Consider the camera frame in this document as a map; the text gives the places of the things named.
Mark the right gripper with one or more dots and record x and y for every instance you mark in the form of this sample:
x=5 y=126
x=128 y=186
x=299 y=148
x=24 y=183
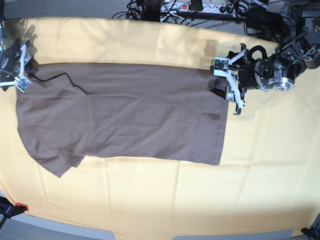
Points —
x=9 y=63

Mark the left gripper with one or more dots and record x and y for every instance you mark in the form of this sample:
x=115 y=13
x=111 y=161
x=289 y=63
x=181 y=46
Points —
x=247 y=77

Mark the brown T-shirt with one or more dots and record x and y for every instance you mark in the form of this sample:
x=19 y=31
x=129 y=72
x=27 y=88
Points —
x=74 y=110

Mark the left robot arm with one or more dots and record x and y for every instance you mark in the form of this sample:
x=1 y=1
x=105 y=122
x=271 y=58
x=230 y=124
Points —
x=290 y=59

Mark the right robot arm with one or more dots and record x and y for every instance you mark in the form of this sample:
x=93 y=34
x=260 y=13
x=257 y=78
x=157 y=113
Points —
x=3 y=42

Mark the black power adapter box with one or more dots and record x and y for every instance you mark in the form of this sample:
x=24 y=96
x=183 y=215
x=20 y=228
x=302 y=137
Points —
x=258 y=18

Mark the white power strip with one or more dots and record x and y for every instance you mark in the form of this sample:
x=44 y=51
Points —
x=208 y=11

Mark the yellow table cloth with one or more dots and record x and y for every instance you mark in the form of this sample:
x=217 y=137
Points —
x=268 y=178

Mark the red black clamp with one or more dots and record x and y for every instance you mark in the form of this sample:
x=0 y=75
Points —
x=9 y=210

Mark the black corner clamp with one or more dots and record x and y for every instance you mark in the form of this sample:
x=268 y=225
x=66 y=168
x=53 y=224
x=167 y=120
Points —
x=312 y=233

